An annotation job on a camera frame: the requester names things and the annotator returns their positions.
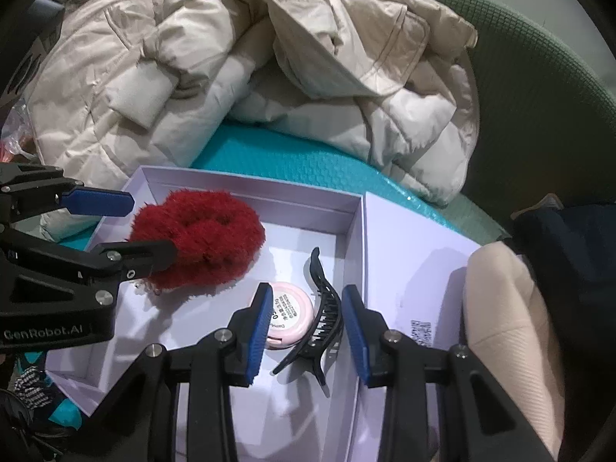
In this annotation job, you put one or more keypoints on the clear plastic bag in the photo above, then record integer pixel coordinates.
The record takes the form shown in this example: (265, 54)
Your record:
(14, 125)

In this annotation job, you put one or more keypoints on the lavender cardboard box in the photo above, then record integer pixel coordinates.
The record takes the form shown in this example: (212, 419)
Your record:
(288, 250)

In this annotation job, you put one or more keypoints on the beige cap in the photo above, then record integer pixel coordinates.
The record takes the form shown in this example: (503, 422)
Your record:
(510, 308)

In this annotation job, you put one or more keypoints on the beige puffer jacket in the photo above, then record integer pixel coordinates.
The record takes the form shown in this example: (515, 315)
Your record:
(192, 82)

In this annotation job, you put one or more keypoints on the dark navy garment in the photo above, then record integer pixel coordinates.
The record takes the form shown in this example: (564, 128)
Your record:
(577, 260)

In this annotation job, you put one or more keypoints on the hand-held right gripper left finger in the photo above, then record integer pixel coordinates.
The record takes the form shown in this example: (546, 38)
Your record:
(257, 332)

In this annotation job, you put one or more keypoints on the teal bubble mailer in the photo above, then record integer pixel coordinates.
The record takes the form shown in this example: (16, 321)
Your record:
(288, 159)

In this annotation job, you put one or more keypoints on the pink round compact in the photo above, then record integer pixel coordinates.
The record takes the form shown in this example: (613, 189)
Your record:
(291, 313)

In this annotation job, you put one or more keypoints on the black hair claw clip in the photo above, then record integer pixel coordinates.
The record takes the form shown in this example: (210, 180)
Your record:
(329, 313)

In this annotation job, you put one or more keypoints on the black white checkered scrunchie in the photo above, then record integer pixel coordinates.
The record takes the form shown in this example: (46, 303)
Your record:
(31, 387)

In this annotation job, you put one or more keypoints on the green sofa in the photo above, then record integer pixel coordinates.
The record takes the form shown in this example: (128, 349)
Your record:
(544, 106)

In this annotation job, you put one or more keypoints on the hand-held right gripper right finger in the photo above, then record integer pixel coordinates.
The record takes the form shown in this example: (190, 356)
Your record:
(358, 337)

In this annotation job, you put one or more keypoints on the red fuzzy scrunchie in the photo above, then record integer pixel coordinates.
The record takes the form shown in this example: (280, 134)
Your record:
(207, 231)

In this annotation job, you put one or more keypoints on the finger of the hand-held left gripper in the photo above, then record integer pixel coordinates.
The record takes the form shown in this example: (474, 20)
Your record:
(139, 255)
(96, 202)

